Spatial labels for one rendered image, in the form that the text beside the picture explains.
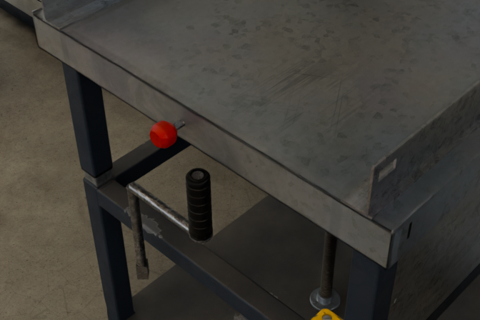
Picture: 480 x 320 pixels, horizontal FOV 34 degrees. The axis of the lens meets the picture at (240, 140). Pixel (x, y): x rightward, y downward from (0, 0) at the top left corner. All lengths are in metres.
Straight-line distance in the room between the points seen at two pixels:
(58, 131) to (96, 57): 1.26
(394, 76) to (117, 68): 0.35
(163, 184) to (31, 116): 0.50
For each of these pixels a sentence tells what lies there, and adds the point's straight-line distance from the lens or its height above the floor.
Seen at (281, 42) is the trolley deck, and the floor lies 0.85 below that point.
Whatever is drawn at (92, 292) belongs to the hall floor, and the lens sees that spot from 1.88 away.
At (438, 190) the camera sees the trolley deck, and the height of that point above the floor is 0.85.
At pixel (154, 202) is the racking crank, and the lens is 1.09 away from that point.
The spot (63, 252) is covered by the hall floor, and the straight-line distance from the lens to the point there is 1.98.
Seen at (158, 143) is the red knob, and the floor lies 0.82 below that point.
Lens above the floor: 1.43
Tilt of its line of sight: 40 degrees down
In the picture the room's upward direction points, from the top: 1 degrees counter-clockwise
